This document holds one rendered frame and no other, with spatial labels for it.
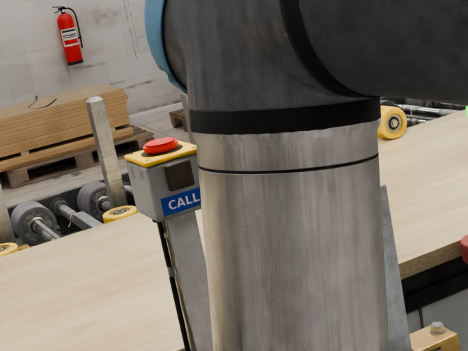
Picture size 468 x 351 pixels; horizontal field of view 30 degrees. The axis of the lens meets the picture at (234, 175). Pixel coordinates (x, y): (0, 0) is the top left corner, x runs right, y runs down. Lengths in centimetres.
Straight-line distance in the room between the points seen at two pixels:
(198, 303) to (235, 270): 52
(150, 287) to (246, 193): 103
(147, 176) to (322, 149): 49
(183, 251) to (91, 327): 44
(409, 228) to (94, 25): 693
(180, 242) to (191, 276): 4
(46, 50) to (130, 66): 80
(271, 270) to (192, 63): 13
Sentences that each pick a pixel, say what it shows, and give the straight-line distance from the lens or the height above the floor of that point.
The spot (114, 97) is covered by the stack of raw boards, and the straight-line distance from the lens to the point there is 707.
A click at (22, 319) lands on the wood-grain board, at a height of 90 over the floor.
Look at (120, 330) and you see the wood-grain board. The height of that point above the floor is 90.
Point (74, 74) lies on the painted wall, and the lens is 829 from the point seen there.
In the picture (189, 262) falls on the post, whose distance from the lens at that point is 101.
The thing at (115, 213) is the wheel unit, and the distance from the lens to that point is 200.
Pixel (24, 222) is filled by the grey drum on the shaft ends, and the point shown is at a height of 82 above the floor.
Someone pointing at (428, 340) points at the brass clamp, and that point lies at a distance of 123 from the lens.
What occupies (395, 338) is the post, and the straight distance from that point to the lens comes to 119.
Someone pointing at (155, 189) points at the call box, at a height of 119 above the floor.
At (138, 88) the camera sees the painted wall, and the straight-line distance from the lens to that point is 844.
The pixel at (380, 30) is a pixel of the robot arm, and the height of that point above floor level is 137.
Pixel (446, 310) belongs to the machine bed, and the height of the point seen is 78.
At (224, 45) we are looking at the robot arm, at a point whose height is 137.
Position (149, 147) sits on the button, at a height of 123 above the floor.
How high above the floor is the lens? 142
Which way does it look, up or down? 14 degrees down
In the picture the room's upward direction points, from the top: 11 degrees counter-clockwise
